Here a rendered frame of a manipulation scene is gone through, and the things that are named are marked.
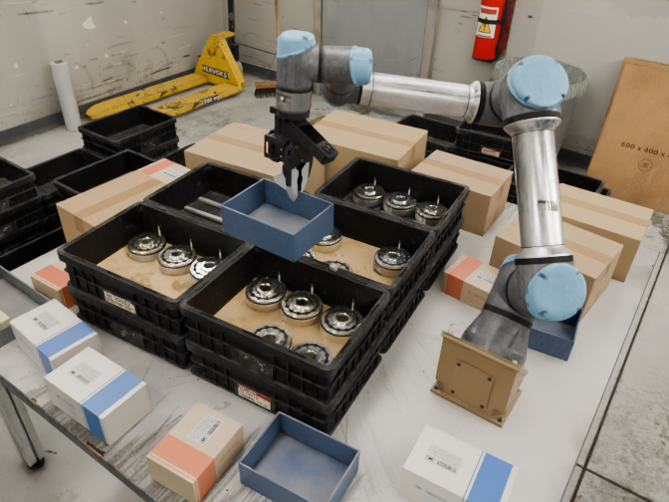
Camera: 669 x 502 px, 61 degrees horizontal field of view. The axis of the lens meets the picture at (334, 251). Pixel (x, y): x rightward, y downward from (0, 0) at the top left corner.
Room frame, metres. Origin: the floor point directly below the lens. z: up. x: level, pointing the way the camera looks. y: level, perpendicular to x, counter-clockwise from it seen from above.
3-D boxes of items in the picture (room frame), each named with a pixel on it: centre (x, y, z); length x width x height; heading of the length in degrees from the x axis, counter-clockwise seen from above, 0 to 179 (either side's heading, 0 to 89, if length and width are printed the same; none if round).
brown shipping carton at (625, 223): (1.60, -0.84, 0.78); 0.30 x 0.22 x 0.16; 58
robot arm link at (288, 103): (1.17, 0.10, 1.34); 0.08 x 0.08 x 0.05
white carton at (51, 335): (1.03, 0.69, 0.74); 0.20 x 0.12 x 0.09; 52
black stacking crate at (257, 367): (1.01, 0.10, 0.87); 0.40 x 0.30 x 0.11; 62
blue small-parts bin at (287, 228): (1.08, 0.13, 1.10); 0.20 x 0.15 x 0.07; 58
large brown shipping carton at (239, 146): (1.87, 0.29, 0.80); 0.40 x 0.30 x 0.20; 64
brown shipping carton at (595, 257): (1.41, -0.66, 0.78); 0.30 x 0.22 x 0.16; 50
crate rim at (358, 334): (1.01, 0.10, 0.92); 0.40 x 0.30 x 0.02; 62
